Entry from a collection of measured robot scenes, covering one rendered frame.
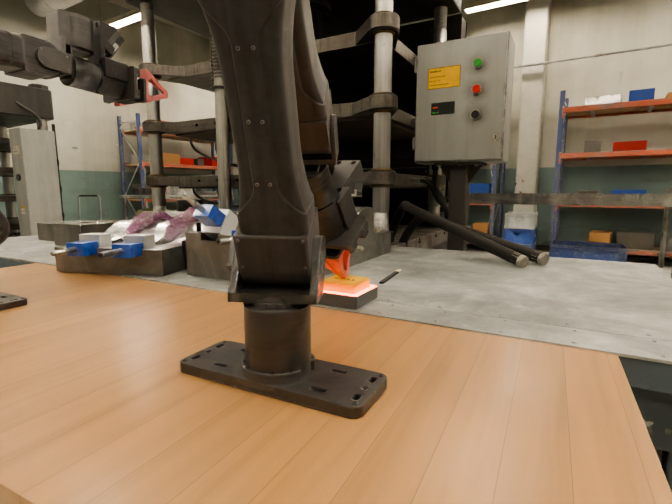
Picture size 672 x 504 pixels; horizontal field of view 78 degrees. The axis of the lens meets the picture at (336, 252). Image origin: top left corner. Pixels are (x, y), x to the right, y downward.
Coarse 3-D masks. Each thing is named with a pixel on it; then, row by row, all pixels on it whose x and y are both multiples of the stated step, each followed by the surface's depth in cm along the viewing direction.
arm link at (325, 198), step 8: (312, 168) 53; (320, 168) 53; (328, 168) 54; (312, 176) 52; (320, 176) 53; (328, 176) 54; (312, 184) 53; (320, 184) 53; (328, 184) 54; (312, 192) 53; (320, 192) 54; (328, 192) 55; (336, 192) 57; (320, 200) 54; (328, 200) 55; (320, 208) 55
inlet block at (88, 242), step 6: (84, 234) 89; (90, 234) 89; (96, 234) 89; (102, 234) 90; (108, 234) 91; (84, 240) 89; (90, 240) 89; (96, 240) 89; (102, 240) 90; (108, 240) 91; (66, 246) 86; (72, 246) 86; (78, 246) 85; (84, 246) 85; (90, 246) 87; (96, 246) 88; (102, 246) 90; (54, 252) 80; (60, 252) 82; (66, 252) 83; (72, 252) 84; (78, 252) 85; (84, 252) 85; (90, 252) 87; (96, 252) 88
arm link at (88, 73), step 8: (72, 48) 77; (72, 56) 77; (80, 56) 81; (88, 56) 81; (72, 64) 77; (80, 64) 78; (88, 64) 79; (96, 64) 81; (72, 72) 77; (80, 72) 78; (88, 72) 79; (96, 72) 80; (64, 80) 79; (72, 80) 78; (80, 80) 78; (88, 80) 79; (96, 80) 80; (80, 88) 80; (88, 88) 81; (96, 88) 82
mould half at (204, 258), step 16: (368, 208) 103; (368, 224) 104; (192, 240) 85; (368, 240) 104; (384, 240) 114; (192, 256) 86; (208, 256) 84; (224, 256) 82; (352, 256) 97; (368, 256) 105; (192, 272) 87; (208, 272) 84; (224, 272) 82
